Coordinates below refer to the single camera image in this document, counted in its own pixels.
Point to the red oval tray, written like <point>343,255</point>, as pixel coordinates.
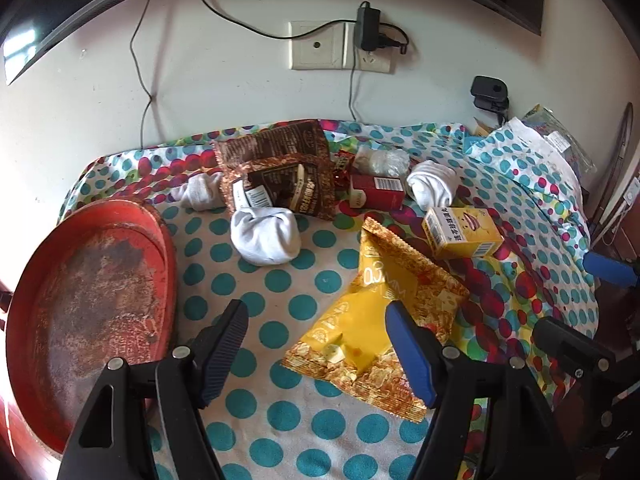
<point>90,310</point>

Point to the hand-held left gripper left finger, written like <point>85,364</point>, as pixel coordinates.
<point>225,355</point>

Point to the red box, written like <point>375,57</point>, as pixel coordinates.
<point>375,192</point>

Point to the beige power wall socket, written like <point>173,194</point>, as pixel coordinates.
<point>377,62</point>

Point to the polka dot cloth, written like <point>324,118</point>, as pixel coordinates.
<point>300,280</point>

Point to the beige antenna wall socket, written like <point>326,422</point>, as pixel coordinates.
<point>315,45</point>

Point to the cardboard box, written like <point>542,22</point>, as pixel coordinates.
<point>481,129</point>

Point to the yellow snack bag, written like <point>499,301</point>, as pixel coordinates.
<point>360,320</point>

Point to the brown patterned snack bag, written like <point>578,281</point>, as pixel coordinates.
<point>295,195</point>

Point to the clear plastic bag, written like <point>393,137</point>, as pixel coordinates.
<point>380,160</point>

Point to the white sock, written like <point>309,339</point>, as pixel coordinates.
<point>200,192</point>
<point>265,237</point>
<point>432,182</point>

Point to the black webcam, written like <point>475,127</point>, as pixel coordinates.
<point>487,90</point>

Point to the red candy packet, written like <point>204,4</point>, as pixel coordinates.
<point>342,167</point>

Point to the black angled plug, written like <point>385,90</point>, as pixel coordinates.
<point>392,40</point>

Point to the yellow box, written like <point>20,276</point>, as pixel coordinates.
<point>460,235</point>

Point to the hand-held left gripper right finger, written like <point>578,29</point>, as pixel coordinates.
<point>407,350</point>

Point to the clear plastic packet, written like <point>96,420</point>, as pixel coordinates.
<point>555,135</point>

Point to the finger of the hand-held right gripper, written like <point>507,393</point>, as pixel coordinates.
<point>570,342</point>
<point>607,267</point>

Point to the black power adapter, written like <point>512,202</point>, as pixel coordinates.
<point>367,25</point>

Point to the dark brown snack bag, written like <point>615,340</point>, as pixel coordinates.
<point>280,142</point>

